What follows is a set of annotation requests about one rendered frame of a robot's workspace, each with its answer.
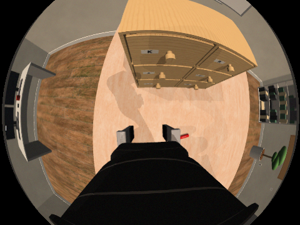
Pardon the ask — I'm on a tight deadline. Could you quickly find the brown wooden drawer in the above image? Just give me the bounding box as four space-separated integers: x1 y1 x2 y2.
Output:
134 64 193 80
126 33 214 66
176 80 215 90
185 67 232 83
199 46 254 75
137 79 180 89

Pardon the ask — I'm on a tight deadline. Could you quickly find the small wooden chest of drawers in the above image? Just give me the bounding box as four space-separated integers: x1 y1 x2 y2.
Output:
118 0 258 88

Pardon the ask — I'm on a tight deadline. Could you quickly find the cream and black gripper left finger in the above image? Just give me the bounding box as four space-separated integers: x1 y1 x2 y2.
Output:
116 126 134 146

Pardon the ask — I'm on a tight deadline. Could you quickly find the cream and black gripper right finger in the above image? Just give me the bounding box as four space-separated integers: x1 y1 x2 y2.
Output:
162 124 181 144

